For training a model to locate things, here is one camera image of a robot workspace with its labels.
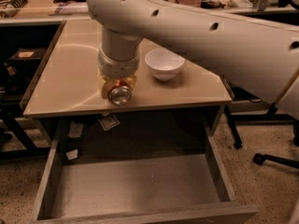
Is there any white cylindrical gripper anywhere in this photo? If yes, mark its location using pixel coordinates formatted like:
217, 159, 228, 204
98, 49, 140, 100

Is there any red coke can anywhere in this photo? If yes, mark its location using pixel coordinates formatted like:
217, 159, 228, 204
107, 79, 132, 105

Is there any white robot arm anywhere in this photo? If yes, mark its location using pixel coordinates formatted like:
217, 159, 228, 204
87, 0, 299, 119

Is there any dark box under bench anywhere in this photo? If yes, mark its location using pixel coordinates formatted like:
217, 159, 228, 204
8, 48, 47, 65

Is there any open grey wooden drawer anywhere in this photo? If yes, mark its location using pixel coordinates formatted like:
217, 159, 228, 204
31, 119, 257, 224

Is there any white ceramic bowl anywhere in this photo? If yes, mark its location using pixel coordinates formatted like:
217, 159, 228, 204
145, 49, 185, 81

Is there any black coiled tool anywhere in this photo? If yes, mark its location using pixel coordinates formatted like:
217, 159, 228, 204
0, 0, 28, 19

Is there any beige cabinet with drawer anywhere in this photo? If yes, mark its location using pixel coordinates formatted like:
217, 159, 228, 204
24, 21, 232, 152

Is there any black office chair base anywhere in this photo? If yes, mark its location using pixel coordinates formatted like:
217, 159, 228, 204
252, 119, 299, 170

